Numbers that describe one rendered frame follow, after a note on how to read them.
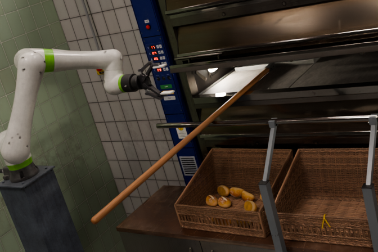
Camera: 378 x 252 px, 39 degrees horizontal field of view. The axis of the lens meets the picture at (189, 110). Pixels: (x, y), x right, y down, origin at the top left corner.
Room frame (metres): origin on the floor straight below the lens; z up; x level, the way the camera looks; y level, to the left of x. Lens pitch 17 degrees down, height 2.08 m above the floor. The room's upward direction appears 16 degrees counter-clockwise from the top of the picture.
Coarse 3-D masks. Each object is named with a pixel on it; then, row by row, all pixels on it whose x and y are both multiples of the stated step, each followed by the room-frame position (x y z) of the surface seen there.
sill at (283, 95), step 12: (336, 84) 2.66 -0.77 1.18; (348, 84) 2.61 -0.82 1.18; (360, 84) 2.56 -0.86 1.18; (372, 84) 2.51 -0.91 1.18; (204, 96) 3.13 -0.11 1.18; (216, 96) 3.06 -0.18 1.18; (228, 96) 3.00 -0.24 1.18; (252, 96) 2.91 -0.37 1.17; (264, 96) 2.86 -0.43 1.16; (276, 96) 2.82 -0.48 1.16; (288, 96) 2.78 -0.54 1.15; (300, 96) 2.73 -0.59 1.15; (312, 96) 2.69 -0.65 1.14
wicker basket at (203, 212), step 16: (208, 160) 3.05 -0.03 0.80; (224, 160) 3.04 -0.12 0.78; (240, 160) 2.97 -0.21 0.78; (272, 160) 2.83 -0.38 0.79; (288, 160) 2.71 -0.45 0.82; (208, 176) 3.02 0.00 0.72; (224, 176) 3.03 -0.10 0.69; (240, 176) 2.95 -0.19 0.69; (256, 176) 2.88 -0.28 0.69; (272, 176) 2.81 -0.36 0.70; (192, 192) 2.88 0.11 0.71; (208, 192) 2.98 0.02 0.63; (272, 192) 2.54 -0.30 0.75; (176, 208) 2.74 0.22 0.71; (192, 208) 2.67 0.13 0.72; (208, 208) 2.60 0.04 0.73; (224, 208) 2.81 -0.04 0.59; (240, 208) 2.76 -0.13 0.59; (192, 224) 2.69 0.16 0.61; (208, 224) 2.62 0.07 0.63; (240, 224) 2.49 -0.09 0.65; (256, 224) 2.54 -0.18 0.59
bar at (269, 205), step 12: (228, 120) 2.60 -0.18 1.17; (240, 120) 2.55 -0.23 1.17; (252, 120) 2.51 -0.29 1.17; (264, 120) 2.46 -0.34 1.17; (276, 120) 2.42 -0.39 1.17; (288, 120) 2.38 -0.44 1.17; (300, 120) 2.34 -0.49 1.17; (312, 120) 2.31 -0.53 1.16; (324, 120) 2.27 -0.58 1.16; (336, 120) 2.24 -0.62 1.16; (348, 120) 2.21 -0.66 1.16; (360, 120) 2.17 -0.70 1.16; (372, 120) 2.13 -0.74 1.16; (372, 132) 2.12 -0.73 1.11; (372, 144) 2.08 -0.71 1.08; (372, 156) 2.05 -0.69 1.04; (264, 168) 2.32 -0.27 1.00; (372, 168) 2.03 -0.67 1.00; (264, 180) 2.28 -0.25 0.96; (264, 192) 2.25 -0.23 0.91; (372, 192) 1.96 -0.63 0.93; (264, 204) 2.26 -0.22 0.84; (372, 204) 1.95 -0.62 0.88; (276, 216) 2.26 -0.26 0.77; (372, 216) 1.96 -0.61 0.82; (276, 228) 2.25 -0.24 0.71; (372, 228) 1.97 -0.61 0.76; (276, 240) 2.26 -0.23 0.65; (372, 240) 1.97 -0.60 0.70
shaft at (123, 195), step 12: (264, 72) 3.19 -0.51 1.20; (252, 84) 3.03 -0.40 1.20; (240, 96) 2.91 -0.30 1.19; (192, 132) 2.49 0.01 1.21; (180, 144) 2.38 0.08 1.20; (168, 156) 2.29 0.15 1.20; (156, 168) 2.21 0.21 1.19; (144, 180) 2.13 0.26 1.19; (108, 204) 1.95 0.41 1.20; (96, 216) 1.88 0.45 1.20
